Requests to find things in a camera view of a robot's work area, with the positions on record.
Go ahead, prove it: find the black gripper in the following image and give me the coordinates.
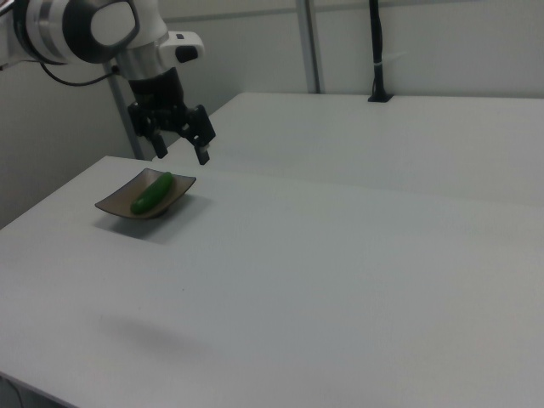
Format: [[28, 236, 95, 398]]
[[126, 66, 218, 167]]

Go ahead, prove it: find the green cucumber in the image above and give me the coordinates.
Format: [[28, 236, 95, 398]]
[[129, 170, 174, 216]]

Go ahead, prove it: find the square brown ceramic plate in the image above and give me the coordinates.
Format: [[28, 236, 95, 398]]
[[93, 167, 198, 222]]

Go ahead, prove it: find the white side table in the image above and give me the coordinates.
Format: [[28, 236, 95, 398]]
[[202, 90, 544, 206]]

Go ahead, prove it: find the grey metal partition post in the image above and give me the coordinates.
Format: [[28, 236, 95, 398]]
[[294, 0, 323, 95], [107, 63, 146, 162]]

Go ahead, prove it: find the black cable on robot arm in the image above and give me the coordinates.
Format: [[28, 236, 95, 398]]
[[39, 60, 119, 88]]

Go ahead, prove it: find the black camera pole with base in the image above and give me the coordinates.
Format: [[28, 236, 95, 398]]
[[366, 0, 397, 105]]

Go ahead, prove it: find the white cable tie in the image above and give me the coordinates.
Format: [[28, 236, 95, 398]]
[[372, 50, 408, 69]]

